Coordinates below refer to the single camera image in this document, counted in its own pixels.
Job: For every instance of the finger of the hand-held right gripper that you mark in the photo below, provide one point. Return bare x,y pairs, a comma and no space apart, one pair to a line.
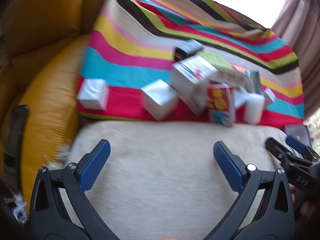
297,143
276,147

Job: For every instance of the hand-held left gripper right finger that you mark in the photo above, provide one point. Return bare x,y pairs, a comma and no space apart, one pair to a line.
228,167

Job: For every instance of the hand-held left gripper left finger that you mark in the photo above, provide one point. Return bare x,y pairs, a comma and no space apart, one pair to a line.
96,165

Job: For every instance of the white box with purple rim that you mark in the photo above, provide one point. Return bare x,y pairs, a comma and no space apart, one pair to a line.
296,130

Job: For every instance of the tall plain white box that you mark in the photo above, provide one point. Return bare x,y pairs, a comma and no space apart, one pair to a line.
254,108

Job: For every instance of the small white box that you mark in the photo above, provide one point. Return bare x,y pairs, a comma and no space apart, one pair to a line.
268,96

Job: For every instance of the red patterned box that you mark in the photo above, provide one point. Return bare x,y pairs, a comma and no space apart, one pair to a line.
220,105

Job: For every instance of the teal box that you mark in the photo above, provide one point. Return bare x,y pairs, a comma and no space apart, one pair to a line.
255,80

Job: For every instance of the orange white box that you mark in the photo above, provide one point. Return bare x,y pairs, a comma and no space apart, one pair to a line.
230,76

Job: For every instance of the rainbow striped sponge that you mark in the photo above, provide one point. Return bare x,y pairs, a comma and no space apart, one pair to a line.
241,69

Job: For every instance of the silver white cardboard box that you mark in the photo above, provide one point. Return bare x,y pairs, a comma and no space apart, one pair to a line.
158,100

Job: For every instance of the large white printed box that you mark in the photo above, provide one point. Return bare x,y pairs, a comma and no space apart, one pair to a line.
190,77

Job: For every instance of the green round sponge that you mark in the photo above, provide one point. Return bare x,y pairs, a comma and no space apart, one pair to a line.
215,60

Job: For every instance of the black box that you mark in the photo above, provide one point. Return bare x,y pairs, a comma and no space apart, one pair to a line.
187,48

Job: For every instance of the person's right hand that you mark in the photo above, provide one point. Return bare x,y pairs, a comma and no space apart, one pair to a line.
307,208

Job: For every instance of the beige tassel fringe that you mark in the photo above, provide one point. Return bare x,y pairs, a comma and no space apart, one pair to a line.
60,152

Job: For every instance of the dark flat device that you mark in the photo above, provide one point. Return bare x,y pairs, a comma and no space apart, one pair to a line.
16,142

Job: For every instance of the striped colourful blanket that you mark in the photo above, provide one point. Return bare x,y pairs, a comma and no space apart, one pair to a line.
130,55

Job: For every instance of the taupe embroidered curtain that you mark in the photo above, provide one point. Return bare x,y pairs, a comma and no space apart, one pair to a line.
297,25

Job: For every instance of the yellow leather armchair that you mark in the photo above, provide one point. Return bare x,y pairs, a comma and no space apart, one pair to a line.
50,55

